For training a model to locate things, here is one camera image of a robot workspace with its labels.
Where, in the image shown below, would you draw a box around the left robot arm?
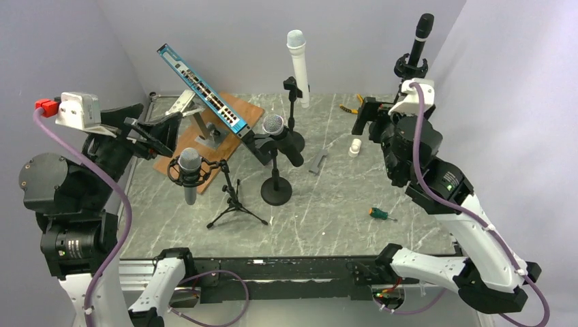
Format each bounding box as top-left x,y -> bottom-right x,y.
19,104 -> 196,326

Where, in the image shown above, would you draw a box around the black slim microphone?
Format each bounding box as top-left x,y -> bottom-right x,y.
408,13 -> 435,66

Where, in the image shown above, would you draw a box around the white plastic pipe fitting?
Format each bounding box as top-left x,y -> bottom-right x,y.
348,138 -> 362,157

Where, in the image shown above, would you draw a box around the metal switch stand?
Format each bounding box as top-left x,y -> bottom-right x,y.
164,90 -> 230,151

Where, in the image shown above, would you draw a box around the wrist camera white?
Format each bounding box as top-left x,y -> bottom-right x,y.
388,78 -> 435,116
55,92 -> 112,136

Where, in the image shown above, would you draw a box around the black handheld microphone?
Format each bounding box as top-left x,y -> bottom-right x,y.
262,114 -> 304,168

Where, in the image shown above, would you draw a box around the white microphone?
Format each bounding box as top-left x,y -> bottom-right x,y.
286,29 -> 310,108

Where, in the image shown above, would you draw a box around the grey condenser microphone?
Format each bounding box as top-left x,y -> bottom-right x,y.
177,147 -> 202,206

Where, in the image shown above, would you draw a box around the black stand with shock mount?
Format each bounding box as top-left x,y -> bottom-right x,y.
394,53 -> 429,84

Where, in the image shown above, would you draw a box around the black base frame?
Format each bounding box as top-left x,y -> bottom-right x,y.
149,255 -> 421,304

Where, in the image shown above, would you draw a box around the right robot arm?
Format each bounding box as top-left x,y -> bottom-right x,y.
352,97 -> 541,314

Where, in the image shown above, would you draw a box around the black tripod shock-mount stand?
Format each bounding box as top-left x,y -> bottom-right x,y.
167,156 -> 269,230

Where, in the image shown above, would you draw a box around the blue network switch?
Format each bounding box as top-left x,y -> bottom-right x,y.
157,44 -> 251,139

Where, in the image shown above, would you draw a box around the yellow pliers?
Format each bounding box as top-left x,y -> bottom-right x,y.
339,93 -> 363,114

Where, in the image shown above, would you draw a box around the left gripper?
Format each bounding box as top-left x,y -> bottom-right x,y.
82,102 -> 182,209

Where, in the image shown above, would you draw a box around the grey plastic bracket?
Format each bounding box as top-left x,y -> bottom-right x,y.
308,149 -> 329,174

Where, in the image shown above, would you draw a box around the black stand for white microphone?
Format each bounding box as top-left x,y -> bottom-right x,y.
283,76 -> 305,152

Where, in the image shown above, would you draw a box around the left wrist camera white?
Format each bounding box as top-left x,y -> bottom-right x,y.
55,92 -> 112,136

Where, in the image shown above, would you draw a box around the wooden board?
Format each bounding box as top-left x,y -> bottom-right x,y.
153,92 -> 266,196

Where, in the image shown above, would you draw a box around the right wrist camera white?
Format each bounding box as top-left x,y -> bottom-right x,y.
388,78 -> 435,116

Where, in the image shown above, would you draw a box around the black round-base clip stand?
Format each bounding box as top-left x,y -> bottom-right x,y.
243,131 -> 292,206

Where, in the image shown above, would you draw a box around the green orange screwdriver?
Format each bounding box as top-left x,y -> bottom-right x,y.
369,207 -> 397,222

